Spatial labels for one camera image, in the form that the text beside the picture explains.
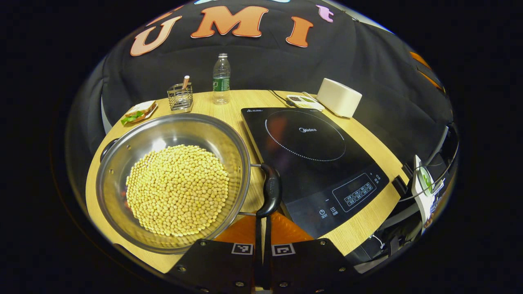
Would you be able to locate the stainless steel pot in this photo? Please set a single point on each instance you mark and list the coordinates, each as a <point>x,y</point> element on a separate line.
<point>163,130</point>

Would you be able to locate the white seasoning tray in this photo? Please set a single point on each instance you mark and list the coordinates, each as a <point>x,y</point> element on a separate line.
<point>304,102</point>

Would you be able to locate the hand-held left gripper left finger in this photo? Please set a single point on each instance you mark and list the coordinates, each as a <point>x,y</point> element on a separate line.
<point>220,265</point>

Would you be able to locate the black backdrop cloth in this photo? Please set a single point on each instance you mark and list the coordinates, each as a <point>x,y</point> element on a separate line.
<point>265,69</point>

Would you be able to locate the sandwich on white plate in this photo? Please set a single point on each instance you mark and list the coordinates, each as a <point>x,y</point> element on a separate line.
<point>139,112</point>

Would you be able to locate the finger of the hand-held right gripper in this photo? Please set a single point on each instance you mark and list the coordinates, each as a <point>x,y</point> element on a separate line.
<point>421,60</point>
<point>432,81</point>

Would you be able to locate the white rectangular appliance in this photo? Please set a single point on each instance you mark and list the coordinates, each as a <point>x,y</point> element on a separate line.
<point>338,98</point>

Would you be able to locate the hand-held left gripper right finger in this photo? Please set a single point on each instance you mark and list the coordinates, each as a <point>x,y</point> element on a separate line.
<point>306,265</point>

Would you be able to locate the white device with green label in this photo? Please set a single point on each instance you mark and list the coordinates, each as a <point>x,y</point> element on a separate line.
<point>423,183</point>

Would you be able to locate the black induction cooktop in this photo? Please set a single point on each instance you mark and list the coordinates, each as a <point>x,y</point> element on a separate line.
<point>310,179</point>

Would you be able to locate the striped stick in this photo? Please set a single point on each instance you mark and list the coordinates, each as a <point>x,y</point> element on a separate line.
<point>186,81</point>

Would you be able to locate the pile of yellow soybeans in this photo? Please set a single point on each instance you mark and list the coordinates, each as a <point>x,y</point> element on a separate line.
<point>177,190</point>

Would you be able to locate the clear plastic water bottle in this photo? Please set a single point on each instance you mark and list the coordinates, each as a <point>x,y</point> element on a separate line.
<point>221,83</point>

